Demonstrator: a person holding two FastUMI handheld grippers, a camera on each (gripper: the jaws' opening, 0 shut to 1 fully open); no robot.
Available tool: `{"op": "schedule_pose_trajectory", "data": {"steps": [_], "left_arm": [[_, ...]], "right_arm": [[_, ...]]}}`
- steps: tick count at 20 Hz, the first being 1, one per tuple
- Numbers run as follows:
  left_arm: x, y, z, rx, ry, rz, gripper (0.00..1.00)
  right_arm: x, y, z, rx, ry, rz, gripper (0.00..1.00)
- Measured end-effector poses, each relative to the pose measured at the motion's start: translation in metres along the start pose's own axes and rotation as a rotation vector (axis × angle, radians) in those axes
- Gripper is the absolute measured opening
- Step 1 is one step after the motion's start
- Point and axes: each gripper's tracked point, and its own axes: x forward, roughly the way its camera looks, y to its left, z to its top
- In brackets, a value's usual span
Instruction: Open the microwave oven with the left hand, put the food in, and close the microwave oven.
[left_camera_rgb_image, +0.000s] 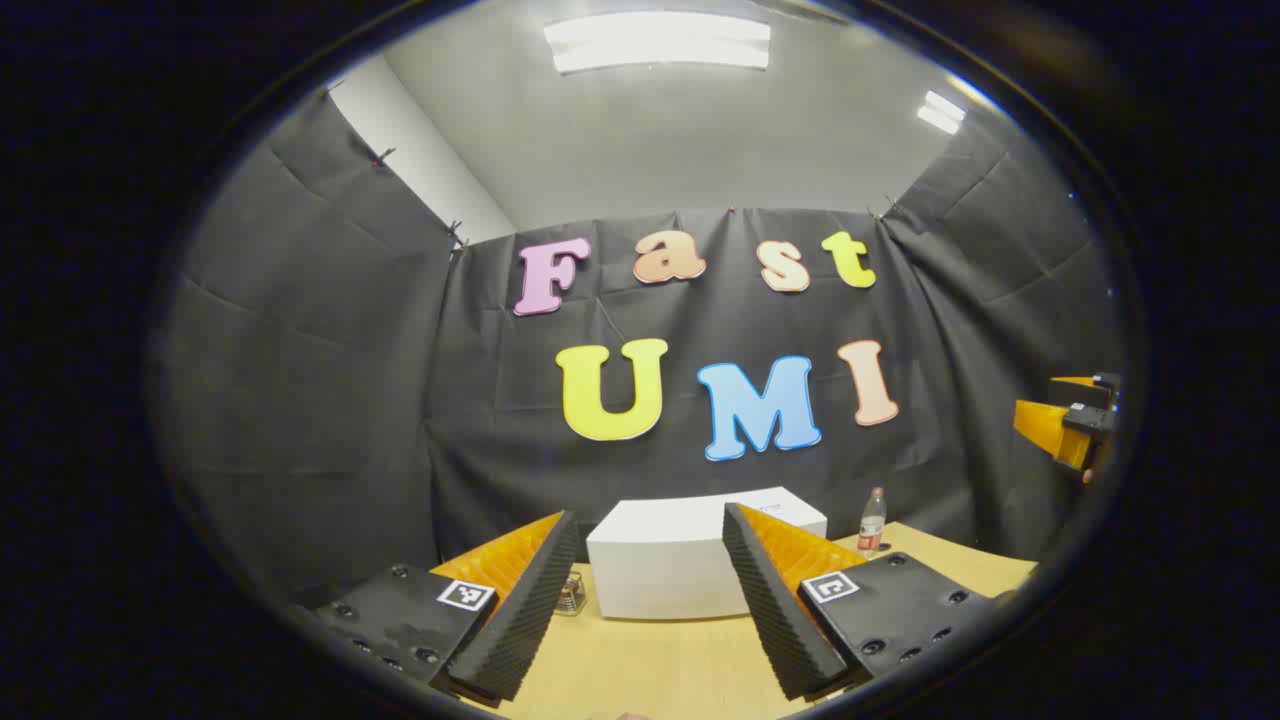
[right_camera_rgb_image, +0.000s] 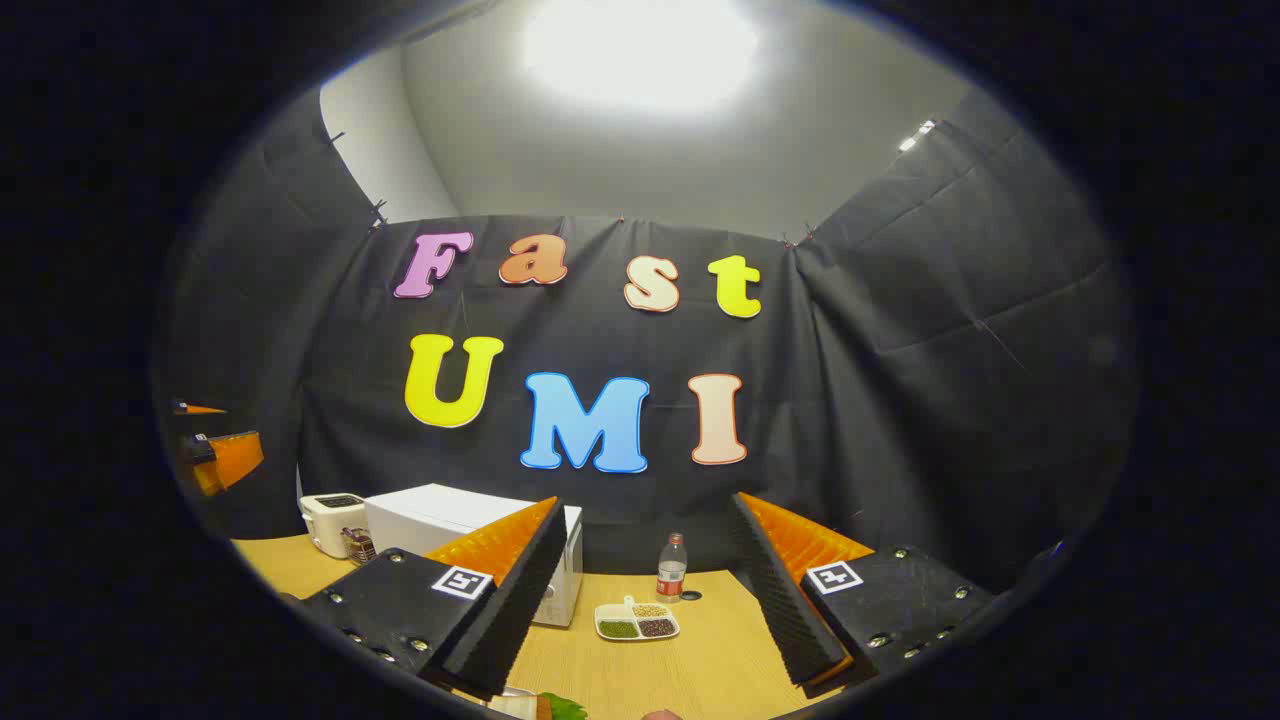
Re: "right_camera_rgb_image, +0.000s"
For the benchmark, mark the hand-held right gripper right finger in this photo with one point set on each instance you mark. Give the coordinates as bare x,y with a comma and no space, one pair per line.
775,590

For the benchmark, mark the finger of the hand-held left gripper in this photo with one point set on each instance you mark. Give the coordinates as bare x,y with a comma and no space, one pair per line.
198,408
232,458

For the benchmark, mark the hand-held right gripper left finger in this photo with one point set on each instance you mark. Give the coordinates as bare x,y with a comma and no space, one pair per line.
520,600

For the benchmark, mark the green leafy vegetable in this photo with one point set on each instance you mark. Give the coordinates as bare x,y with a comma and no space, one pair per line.
565,708

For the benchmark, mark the white microwave oven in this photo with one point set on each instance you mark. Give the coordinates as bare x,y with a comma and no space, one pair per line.
440,510

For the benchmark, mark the clear plastic bottle red label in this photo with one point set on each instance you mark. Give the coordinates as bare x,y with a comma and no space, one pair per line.
671,575

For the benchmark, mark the white toaster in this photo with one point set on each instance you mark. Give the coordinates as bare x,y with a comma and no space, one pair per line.
325,520

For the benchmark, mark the white divided dish with beans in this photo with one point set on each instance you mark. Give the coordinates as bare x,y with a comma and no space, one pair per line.
637,622

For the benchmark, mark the small glass jar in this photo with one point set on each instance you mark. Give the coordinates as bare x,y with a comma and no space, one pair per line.
359,547

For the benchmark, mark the black backdrop cloth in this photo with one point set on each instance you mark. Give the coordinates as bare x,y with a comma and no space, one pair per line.
900,400

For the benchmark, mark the small ceiling light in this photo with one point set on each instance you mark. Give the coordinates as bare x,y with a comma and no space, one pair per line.
915,136

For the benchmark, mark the large ceiling light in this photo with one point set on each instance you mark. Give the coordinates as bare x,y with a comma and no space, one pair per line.
640,45

